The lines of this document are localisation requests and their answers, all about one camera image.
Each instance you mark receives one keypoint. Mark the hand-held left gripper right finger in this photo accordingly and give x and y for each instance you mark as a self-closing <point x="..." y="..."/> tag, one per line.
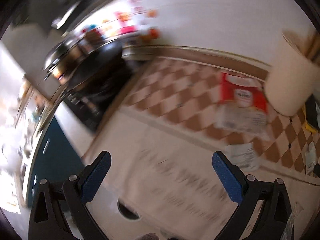
<point x="226" y="177"/>

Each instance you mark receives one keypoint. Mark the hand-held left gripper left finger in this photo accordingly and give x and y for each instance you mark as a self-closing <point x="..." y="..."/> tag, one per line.
<point x="96" y="172"/>

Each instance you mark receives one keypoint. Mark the clear plastic bag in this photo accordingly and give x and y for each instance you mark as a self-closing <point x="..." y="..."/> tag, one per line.
<point x="293" y="220"/>

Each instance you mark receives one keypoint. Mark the small white sachet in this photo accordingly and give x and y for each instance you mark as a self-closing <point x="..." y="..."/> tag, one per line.
<point x="241" y="155"/>

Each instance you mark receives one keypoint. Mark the blue base cabinet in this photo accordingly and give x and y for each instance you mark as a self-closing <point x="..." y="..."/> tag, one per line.
<point x="55" y="160"/>

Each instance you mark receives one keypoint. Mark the black glass stove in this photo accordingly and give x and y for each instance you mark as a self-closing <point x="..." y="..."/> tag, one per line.
<point x="105" y="95"/>

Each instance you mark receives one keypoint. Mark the red and white packet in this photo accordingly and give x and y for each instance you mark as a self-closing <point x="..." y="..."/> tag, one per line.
<point x="241" y="97"/>

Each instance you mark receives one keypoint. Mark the checkered table mat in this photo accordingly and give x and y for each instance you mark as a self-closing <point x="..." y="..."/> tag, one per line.
<point x="175" y="110"/>

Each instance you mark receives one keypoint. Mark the black wok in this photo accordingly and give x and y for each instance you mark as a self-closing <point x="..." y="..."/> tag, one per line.
<point x="100" y="57"/>

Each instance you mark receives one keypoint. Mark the cream chopstick holder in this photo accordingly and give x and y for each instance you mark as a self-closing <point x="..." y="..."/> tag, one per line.
<point x="287" y="80"/>

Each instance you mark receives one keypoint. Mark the stainless steel pot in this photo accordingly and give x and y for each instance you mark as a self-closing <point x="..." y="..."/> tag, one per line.
<point x="62" y="55"/>

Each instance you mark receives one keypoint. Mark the black range hood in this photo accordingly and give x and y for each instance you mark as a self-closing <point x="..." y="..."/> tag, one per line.
<point x="50" y="7"/>

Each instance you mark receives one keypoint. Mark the colourful letter wall stickers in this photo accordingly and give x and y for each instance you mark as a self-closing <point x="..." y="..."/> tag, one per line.
<point x="112" y="27"/>

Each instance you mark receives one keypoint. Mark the persimmon wall sticker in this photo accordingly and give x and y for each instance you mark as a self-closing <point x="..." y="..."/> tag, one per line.
<point x="152" y="33"/>

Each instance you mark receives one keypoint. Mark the orange fruit wall sticker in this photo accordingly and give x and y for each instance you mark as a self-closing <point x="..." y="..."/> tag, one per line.
<point x="152" y="13"/>

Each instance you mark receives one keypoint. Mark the red seal wall sticker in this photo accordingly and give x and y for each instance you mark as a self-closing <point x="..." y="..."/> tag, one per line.
<point x="135" y="3"/>

